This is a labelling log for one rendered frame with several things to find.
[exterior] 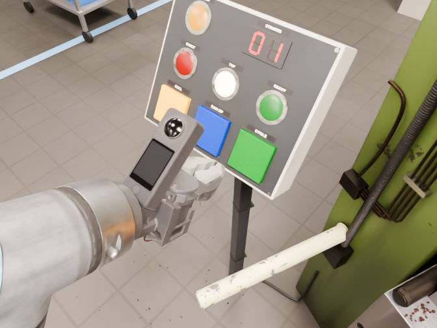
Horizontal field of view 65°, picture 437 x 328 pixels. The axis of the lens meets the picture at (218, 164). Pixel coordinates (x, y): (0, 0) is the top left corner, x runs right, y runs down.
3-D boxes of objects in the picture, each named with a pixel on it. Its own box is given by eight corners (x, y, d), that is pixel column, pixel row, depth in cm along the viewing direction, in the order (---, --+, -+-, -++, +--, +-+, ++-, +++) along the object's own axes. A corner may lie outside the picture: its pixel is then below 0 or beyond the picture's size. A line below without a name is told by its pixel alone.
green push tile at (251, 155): (258, 184, 61) (274, 147, 58) (226, 164, 64) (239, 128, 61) (263, 182, 63) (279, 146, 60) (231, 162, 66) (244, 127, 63)
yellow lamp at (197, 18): (195, 37, 62) (194, 13, 59) (186, 25, 65) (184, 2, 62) (211, 33, 63) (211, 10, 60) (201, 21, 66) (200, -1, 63)
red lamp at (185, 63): (183, 81, 66) (181, 62, 63) (174, 68, 69) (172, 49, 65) (198, 77, 67) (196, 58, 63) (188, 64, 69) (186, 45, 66)
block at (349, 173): (354, 200, 83) (359, 190, 80) (338, 182, 87) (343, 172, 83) (363, 196, 84) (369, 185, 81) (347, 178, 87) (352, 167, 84)
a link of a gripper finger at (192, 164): (198, 180, 57) (159, 195, 50) (209, 150, 55) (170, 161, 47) (212, 191, 56) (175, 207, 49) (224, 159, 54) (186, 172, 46)
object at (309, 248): (203, 314, 84) (202, 307, 80) (194, 294, 87) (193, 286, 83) (347, 243, 96) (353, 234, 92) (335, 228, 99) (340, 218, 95)
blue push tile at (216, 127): (216, 157, 65) (228, 121, 62) (187, 139, 68) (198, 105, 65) (221, 155, 67) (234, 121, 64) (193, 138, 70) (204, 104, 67)
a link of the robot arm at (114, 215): (51, 168, 34) (115, 224, 30) (93, 159, 38) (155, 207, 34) (41, 238, 37) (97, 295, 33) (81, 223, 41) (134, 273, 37)
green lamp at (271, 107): (268, 128, 58) (272, 109, 54) (255, 111, 60) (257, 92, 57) (284, 123, 59) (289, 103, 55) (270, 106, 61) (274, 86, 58)
